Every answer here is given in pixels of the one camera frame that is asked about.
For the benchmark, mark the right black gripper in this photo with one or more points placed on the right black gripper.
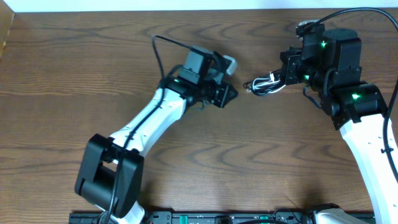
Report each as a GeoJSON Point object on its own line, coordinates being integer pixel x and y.
{"type": "Point", "coordinates": [291, 63]}

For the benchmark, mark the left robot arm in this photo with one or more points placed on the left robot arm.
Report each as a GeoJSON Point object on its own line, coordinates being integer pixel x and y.
{"type": "Point", "coordinates": [111, 170]}

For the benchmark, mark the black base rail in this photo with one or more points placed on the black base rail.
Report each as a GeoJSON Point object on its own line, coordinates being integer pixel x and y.
{"type": "Point", "coordinates": [165, 217]}

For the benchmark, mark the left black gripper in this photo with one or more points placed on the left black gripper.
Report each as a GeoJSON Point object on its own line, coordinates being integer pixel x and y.
{"type": "Point", "coordinates": [221, 95]}

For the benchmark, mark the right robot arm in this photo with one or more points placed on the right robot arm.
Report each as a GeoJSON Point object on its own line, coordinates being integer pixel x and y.
{"type": "Point", "coordinates": [328, 62]}

